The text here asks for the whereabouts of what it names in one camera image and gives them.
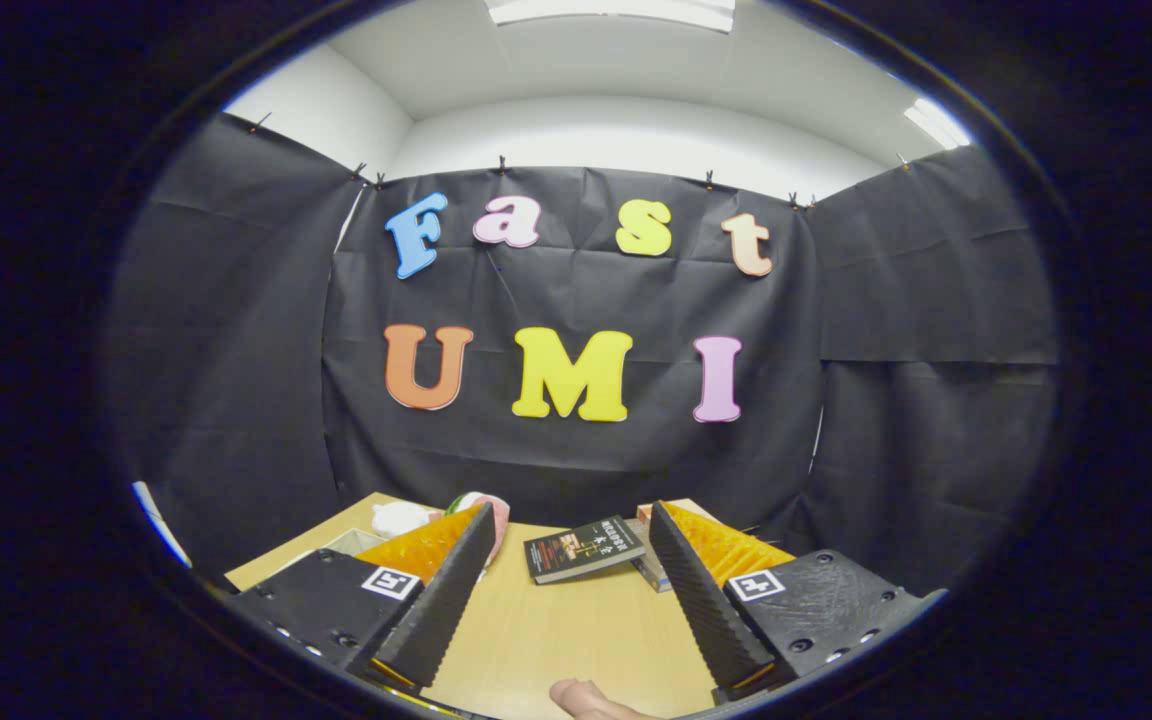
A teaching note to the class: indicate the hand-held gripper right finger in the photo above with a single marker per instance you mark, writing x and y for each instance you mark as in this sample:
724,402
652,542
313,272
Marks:
701,605

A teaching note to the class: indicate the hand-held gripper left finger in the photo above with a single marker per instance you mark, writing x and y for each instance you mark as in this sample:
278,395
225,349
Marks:
441,605

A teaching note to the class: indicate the cream fabric storage box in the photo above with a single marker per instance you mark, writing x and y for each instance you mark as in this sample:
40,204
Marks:
341,545

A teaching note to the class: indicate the grey cover book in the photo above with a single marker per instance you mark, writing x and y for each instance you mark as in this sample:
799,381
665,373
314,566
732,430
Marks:
648,565

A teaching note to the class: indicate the white round plush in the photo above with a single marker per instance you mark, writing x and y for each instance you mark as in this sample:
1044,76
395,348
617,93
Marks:
401,518

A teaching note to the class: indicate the watermelon slice plush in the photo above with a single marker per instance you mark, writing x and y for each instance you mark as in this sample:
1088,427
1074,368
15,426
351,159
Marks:
498,515

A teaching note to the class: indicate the black cover book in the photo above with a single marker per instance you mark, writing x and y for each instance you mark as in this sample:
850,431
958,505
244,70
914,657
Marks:
581,550

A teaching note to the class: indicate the row of black cloth clips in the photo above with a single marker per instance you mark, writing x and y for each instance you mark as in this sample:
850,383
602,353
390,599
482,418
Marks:
501,165

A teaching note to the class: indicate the ceiling light panel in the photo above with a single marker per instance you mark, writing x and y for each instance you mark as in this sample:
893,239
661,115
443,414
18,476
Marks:
936,123

